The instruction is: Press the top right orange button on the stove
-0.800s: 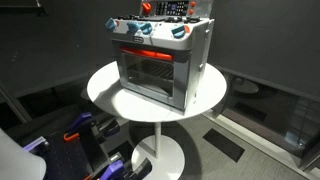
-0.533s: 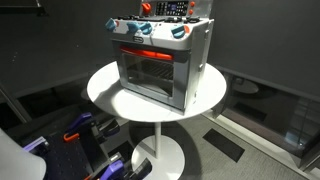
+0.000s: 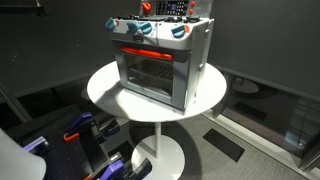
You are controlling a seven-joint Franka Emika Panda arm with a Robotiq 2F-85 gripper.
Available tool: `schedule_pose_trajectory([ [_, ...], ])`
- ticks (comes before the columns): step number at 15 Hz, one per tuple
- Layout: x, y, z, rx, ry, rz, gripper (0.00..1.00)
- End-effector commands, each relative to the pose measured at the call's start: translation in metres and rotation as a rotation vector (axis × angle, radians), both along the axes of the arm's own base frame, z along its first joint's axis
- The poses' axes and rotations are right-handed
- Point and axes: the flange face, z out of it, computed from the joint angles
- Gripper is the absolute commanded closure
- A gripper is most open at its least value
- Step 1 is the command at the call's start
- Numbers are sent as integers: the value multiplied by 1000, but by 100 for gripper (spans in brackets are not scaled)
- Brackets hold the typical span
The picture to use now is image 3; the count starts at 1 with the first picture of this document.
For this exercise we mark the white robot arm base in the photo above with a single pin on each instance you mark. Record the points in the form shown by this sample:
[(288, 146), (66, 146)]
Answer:
[(18, 161)]

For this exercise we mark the grey toy stove oven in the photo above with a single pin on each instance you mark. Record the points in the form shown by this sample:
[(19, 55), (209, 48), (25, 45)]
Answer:
[(196, 60)]

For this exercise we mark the blue stove knob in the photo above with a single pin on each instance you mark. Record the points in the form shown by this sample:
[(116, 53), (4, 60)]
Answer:
[(146, 28), (132, 26), (110, 24), (178, 31)]

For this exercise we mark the black stove keypad panel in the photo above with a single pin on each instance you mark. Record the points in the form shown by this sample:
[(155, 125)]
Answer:
[(171, 7)]

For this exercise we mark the small orange stove button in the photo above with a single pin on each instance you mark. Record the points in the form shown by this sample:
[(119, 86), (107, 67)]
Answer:
[(191, 11), (192, 3)]

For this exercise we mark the orange timer knob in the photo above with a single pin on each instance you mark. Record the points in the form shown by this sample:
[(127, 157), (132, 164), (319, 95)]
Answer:
[(146, 7)]

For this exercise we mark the purple black bar clamp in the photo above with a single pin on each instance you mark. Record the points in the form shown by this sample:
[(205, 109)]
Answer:
[(35, 144), (81, 120), (115, 168)]

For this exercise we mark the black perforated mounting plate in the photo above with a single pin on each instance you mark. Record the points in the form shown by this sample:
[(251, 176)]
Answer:
[(66, 160)]

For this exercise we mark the white round pedestal table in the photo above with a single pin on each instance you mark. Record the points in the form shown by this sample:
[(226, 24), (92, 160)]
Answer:
[(110, 96)]

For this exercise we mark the dark overhead mount bar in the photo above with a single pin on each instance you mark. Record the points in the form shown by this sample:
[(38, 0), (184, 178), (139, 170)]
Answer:
[(23, 8)]

